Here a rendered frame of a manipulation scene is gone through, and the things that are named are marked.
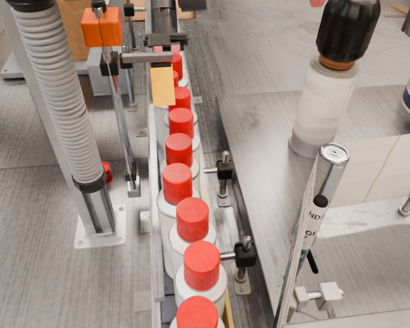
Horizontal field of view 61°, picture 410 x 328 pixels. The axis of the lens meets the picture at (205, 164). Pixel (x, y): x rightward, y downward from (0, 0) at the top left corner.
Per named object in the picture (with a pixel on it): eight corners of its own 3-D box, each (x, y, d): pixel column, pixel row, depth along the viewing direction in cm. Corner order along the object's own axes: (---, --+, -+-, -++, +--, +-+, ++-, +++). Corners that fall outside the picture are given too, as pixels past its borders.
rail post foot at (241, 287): (251, 294, 54) (251, 291, 54) (234, 295, 54) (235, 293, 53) (245, 262, 58) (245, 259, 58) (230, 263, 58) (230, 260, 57)
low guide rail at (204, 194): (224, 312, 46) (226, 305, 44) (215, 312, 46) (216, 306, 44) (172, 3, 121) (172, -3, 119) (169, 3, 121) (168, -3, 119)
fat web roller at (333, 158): (320, 246, 55) (360, 163, 41) (293, 250, 54) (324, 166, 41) (310, 223, 58) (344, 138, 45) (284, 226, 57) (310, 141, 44)
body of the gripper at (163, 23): (189, 40, 76) (187, 6, 76) (142, 42, 75) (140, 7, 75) (187, 47, 83) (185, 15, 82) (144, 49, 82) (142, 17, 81)
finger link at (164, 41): (182, 79, 77) (179, 35, 76) (150, 80, 76) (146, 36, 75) (181, 82, 84) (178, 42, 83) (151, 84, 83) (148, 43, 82)
